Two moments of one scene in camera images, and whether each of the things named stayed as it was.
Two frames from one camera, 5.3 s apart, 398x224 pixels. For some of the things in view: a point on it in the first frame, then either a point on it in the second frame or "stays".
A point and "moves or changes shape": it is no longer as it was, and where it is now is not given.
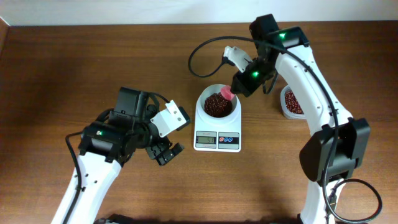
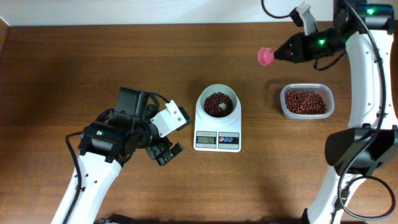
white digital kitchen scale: [217, 124] stays
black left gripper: [163, 145] stays
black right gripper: [241, 86] → [296, 50]
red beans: [217, 106] stays
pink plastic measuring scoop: [226, 91] moves or changes shape
